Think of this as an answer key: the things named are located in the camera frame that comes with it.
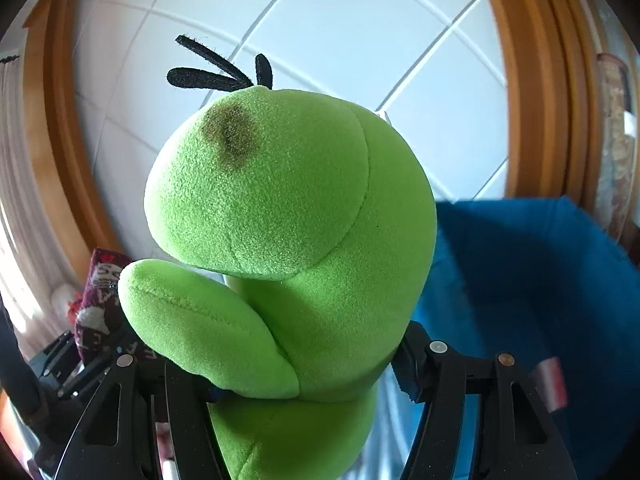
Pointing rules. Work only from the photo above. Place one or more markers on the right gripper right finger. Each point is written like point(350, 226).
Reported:
point(514, 436)

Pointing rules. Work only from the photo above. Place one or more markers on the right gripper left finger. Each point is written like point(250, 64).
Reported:
point(116, 436)

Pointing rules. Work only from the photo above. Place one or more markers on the maroon knit sock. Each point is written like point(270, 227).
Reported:
point(99, 315)

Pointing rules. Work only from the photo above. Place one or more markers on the green frog plush toy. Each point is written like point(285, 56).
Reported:
point(298, 232)

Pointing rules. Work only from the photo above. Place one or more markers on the blue plastic storage bin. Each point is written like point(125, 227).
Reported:
point(540, 280)

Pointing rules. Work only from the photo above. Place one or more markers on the wooden door frame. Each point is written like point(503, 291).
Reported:
point(554, 97)

